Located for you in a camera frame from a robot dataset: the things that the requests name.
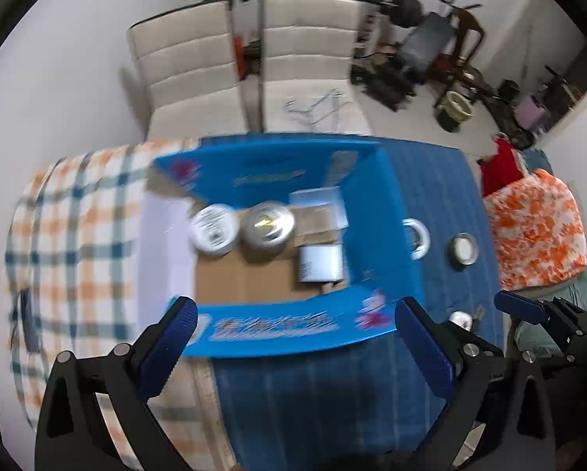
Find dark phone on cloth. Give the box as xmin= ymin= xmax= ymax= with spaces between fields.
xmin=20 ymin=289 xmax=40 ymax=353

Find wire clothes hangers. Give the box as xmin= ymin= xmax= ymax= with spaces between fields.
xmin=284 ymin=88 xmax=349 ymax=129

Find white jar black label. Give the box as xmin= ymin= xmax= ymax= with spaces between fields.
xmin=403 ymin=218 xmax=431 ymax=261

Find green rimmed bucket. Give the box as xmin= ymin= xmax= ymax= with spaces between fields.
xmin=437 ymin=90 xmax=473 ymax=133

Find brown wooden chair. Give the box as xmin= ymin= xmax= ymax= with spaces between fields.
xmin=430 ymin=0 xmax=486 ymax=108

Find black weight bench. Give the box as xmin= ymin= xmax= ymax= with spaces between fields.
xmin=350 ymin=13 xmax=455 ymax=112

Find grey 65W charger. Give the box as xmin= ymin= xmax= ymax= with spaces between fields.
xmin=299 ymin=243 xmax=344 ymax=284

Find left white padded chair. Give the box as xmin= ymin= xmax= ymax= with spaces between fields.
xmin=128 ymin=0 xmax=250 ymax=139

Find blue cardboard milk box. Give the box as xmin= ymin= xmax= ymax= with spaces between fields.
xmin=137 ymin=136 xmax=423 ymax=358

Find pink suitcase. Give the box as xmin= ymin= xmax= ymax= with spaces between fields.
xmin=514 ymin=94 xmax=550 ymax=131

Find silver jar with gold top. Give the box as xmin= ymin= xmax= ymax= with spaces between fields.
xmin=240 ymin=201 xmax=295 ymax=256

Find plaid orange blue cloth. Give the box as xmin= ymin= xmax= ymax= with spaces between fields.
xmin=5 ymin=138 xmax=239 ymax=470

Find clear acrylic box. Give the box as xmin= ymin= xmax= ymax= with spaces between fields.
xmin=289 ymin=186 xmax=349 ymax=231

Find red cloth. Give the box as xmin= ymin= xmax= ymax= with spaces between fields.
xmin=477 ymin=137 xmax=524 ymax=198

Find orange floral cushion chair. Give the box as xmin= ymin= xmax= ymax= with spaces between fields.
xmin=484 ymin=169 xmax=587 ymax=291

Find blue striped tablecloth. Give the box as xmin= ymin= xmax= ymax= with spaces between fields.
xmin=214 ymin=139 xmax=503 ymax=470

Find white earbuds case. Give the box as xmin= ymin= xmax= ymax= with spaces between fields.
xmin=449 ymin=310 xmax=473 ymax=332

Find white padded chair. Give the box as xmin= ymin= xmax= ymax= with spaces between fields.
xmin=260 ymin=0 xmax=372 ymax=135
xmin=128 ymin=0 xmax=250 ymax=139

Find right white padded chair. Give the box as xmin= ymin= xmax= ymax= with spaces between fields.
xmin=260 ymin=0 xmax=372 ymax=135

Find white cream jar panda logo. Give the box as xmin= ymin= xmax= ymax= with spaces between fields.
xmin=190 ymin=204 xmax=240 ymax=256

